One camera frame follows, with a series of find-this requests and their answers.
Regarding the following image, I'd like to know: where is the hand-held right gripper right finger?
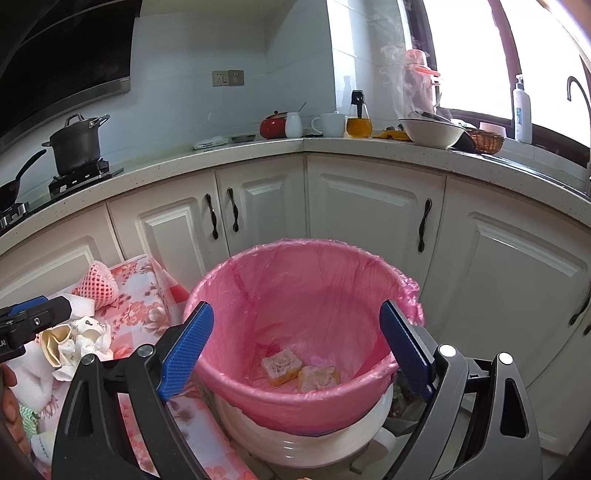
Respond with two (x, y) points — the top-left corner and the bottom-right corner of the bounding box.
(379, 299), (543, 480)

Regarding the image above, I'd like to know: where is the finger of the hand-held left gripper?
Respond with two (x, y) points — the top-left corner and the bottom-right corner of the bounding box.
(0, 296), (51, 320)
(18, 296), (74, 344)

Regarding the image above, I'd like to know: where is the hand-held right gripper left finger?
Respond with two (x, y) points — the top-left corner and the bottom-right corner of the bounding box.
(52, 301), (215, 480)

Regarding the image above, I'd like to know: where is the beige paper cup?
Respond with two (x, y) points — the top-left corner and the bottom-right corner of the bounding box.
(39, 323), (77, 370)

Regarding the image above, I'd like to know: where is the white foam sheet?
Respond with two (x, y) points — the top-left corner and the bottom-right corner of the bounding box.
(7, 353), (63, 416)

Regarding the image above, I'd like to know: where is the white bin pink liner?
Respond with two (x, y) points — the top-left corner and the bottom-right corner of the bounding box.
(184, 237), (424, 428)

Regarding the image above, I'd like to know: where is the white trash bin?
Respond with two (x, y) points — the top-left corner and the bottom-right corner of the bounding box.
(215, 383), (395, 467)

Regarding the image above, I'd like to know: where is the person's left hand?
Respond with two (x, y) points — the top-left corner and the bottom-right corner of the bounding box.
(0, 362), (21, 455)

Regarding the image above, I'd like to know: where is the crumpled printed paper cup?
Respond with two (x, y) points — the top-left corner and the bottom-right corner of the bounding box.
(69, 316), (114, 363)

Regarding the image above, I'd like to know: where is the white cabinet door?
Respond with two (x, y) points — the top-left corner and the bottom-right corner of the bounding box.
(216, 157), (308, 254)
(425, 175), (591, 462)
(307, 154), (446, 296)
(0, 203), (125, 301)
(107, 173), (222, 289)

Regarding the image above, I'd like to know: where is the pink foam fruit net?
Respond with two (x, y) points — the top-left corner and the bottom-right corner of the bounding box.
(74, 261), (118, 308)

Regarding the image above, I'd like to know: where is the green striped paper scrap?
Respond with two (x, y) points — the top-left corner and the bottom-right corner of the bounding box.
(18, 401), (40, 437)

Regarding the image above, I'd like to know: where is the floral tablecloth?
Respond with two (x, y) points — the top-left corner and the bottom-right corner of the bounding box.
(0, 256), (259, 480)

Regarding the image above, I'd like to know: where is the black frying pan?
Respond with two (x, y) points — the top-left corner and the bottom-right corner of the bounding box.
(0, 148), (48, 213)

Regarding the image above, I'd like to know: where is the black gas stove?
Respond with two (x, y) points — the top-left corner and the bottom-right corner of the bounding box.
(0, 159), (125, 236)

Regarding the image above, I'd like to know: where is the dark lidded stock pot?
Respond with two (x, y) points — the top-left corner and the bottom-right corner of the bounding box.
(42, 113), (112, 176)

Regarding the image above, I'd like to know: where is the large white bowl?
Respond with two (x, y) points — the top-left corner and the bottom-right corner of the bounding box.
(398, 117), (465, 149)

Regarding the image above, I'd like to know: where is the brown wicker basket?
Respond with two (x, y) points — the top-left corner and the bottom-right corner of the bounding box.
(466, 129), (505, 154)

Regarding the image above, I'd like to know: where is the white mug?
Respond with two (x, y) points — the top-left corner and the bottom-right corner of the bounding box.
(311, 113), (346, 138)

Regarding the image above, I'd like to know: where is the red lidded pot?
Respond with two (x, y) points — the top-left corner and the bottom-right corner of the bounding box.
(259, 111), (289, 139)

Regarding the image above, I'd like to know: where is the black range hood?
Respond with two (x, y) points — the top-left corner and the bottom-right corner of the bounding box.
(0, 0), (144, 139)

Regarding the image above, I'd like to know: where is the white pump lotion bottle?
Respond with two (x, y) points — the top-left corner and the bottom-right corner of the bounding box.
(512, 74), (533, 145)

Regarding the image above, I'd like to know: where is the pink thermos jug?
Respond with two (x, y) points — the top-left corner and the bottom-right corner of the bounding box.
(404, 48), (441, 121)

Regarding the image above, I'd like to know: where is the dark framed window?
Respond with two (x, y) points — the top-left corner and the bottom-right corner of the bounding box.
(406, 0), (591, 153)

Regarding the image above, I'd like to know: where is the curved metal faucet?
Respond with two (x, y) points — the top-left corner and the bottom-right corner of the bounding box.
(567, 76), (591, 185)

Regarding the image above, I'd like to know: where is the black cabinet handle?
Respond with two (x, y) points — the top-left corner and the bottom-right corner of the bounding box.
(569, 295), (591, 337)
(418, 198), (432, 253)
(227, 187), (240, 233)
(204, 194), (219, 241)

